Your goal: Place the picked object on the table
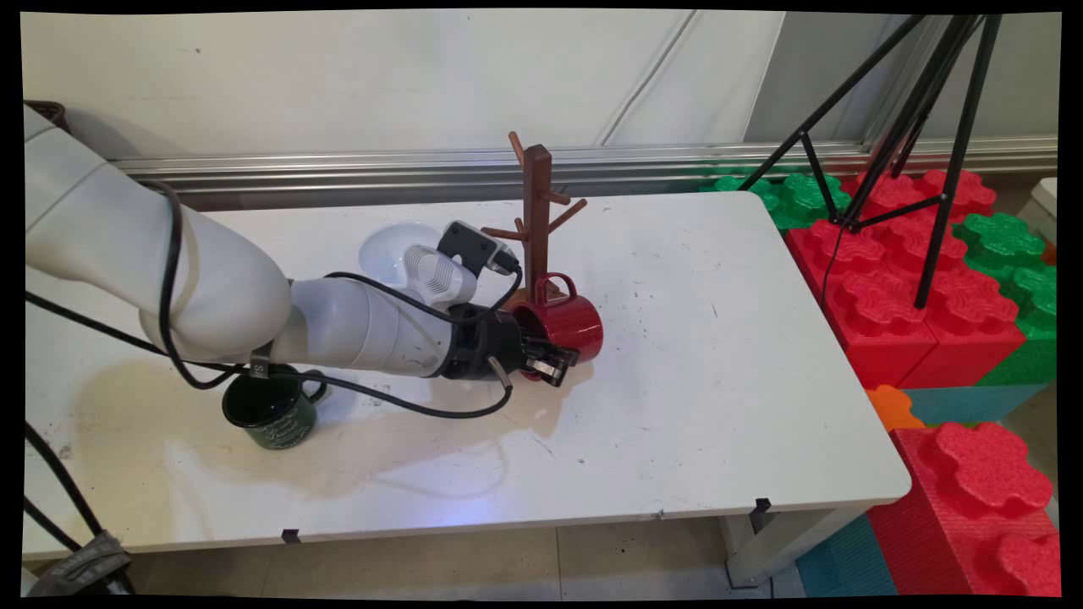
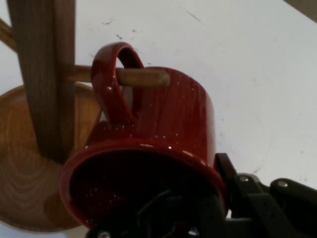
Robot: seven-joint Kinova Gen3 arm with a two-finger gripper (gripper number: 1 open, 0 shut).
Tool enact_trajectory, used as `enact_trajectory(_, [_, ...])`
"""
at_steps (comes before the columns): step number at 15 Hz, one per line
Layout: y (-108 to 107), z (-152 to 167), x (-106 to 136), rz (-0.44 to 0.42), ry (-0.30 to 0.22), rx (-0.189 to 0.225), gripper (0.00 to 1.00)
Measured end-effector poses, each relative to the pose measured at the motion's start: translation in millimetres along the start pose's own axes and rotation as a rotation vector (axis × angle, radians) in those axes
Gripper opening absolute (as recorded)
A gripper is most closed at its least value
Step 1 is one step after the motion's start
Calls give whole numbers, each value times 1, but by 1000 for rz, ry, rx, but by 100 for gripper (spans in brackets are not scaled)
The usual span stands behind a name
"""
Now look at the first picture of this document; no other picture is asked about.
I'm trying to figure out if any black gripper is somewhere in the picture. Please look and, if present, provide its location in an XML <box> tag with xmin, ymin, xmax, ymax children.
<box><xmin>442</xmin><ymin>303</ymin><xmax>585</xmax><ymax>389</ymax></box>

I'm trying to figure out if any red enamel mug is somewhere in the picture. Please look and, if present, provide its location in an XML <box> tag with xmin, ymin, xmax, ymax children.
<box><xmin>509</xmin><ymin>272</ymin><xmax>605</xmax><ymax>382</ymax></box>

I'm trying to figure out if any brown wooden mug tree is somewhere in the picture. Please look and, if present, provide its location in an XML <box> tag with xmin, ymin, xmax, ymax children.
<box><xmin>481</xmin><ymin>131</ymin><xmax>590</xmax><ymax>314</ymax></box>

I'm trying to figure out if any white bowl with blue outside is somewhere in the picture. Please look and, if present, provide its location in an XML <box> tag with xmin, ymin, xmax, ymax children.
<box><xmin>358</xmin><ymin>222</ymin><xmax>445</xmax><ymax>289</ymax></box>

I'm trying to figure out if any dark green printed mug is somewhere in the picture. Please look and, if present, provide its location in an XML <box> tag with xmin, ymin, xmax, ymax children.
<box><xmin>222</xmin><ymin>365</ymin><xmax>330</xmax><ymax>451</ymax></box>

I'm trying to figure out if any green foam block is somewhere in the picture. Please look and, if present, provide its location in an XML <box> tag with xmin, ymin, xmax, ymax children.
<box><xmin>954</xmin><ymin>211</ymin><xmax>1058</xmax><ymax>387</ymax></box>
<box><xmin>701</xmin><ymin>165</ymin><xmax>852</xmax><ymax>231</ymax></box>

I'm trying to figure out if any white table leg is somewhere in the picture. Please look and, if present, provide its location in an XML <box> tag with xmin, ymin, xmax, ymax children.
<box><xmin>721</xmin><ymin>506</ymin><xmax>866</xmax><ymax>590</ymax></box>

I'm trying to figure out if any red foam block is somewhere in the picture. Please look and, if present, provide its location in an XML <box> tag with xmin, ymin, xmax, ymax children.
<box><xmin>844</xmin><ymin>167</ymin><xmax>998</xmax><ymax>222</ymax></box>
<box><xmin>866</xmin><ymin>420</ymin><xmax>1062</xmax><ymax>598</ymax></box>
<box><xmin>884</xmin><ymin>222</ymin><xmax>1028</xmax><ymax>391</ymax></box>
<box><xmin>785</xmin><ymin>218</ymin><xmax>942</xmax><ymax>391</ymax></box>

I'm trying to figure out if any orange foam block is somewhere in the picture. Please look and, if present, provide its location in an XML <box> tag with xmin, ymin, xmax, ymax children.
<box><xmin>866</xmin><ymin>384</ymin><xmax>928</xmax><ymax>433</ymax></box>

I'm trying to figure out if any blue foam block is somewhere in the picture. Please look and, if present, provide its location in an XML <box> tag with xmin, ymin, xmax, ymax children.
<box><xmin>794</xmin><ymin>513</ymin><xmax>899</xmax><ymax>598</ymax></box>
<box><xmin>902</xmin><ymin>382</ymin><xmax>1052</xmax><ymax>426</ymax></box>

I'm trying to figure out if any black tripod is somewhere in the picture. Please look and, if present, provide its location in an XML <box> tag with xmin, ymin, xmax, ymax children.
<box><xmin>739</xmin><ymin>13</ymin><xmax>1004</xmax><ymax>310</ymax></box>

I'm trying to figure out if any white plastic box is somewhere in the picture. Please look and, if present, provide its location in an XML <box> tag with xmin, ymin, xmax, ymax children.
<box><xmin>1018</xmin><ymin>176</ymin><xmax>1060</xmax><ymax>248</ymax></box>

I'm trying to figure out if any black camera cable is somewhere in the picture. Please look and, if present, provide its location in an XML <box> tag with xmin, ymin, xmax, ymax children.
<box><xmin>323</xmin><ymin>254</ymin><xmax>525</xmax><ymax>329</ymax></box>

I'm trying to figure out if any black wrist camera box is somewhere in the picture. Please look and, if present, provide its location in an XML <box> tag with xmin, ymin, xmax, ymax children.
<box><xmin>437</xmin><ymin>221</ymin><xmax>520</xmax><ymax>277</ymax></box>

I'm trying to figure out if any white ribbed camera mount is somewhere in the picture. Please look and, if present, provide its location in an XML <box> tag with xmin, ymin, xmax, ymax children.
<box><xmin>403</xmin><ymin>244</ymin><xmax>480</xmax><ymax>307</ymax></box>

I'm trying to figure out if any aluminium wall rail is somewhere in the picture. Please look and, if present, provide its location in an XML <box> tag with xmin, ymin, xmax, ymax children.
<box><xmin>110</xmin><ymin>135</ymin><xmax>1058</xmax><ymax>212</ymax></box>

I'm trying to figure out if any black floor cable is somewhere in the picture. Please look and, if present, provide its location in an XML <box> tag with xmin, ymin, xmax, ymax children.
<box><xmin>24</xmin><ymin>420</ymin><xmax>115</xmax><ymax>555</ymax></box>

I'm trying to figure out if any grey printed strap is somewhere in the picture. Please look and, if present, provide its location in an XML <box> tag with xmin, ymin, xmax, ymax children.
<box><xmin>28</xmin><ymin>530</ymin><xmax>134</xmax><ymax>598</ymax></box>

